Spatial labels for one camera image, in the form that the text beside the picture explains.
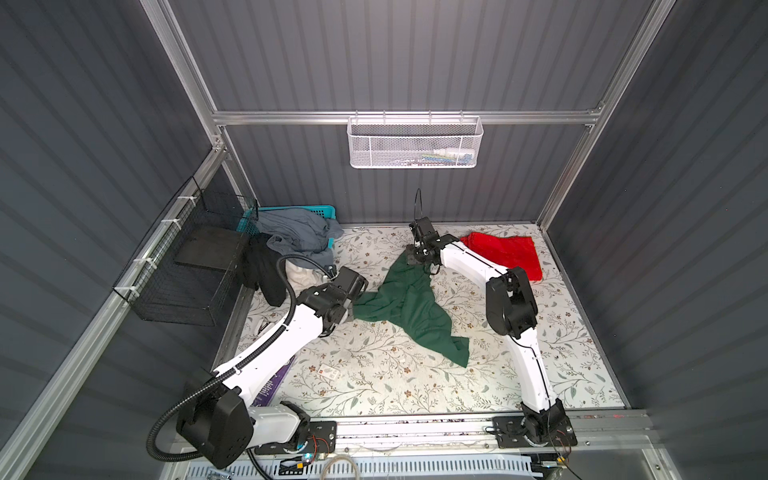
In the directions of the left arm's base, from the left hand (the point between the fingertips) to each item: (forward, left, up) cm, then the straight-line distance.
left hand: (336, 308), depth 82 cm
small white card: (-13, +3, -13) cm, 18 cm away
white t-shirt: (+20, +15, -13) cm, 29 cm away
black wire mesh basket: (+6, +35, +13) cm, 38 cm away
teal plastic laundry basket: (+36, +33, 0) cm, 49 cm away
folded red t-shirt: (+26, -61, -10) cm, 67 cm away
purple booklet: (-18, +19, -13) cm, 29 cm away
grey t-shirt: (+36, +16, -6) cm, 40 cm away
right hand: (+24, -25, -7) cm, 35 cm away
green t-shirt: (+9, -21, -10) cm, 25 cm away
